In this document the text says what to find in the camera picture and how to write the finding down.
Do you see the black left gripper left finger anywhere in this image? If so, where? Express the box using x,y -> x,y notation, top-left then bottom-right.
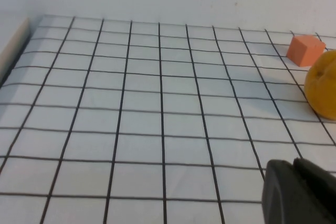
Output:
261,158 -> 326,224

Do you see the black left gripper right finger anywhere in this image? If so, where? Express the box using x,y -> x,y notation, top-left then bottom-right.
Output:
293,157 -> 336,224

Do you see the yellow orange toy pear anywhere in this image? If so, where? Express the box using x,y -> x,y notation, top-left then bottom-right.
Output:
303,50 -> 336,122

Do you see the orange foam cube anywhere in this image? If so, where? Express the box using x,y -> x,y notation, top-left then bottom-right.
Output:
286,34 -> 327,67

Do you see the white black-grid table mat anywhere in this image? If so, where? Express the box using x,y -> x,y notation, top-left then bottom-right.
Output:
0,15 -> 336,224

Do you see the beige wooden side board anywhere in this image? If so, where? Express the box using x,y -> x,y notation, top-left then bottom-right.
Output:
0,17 -> 32,88

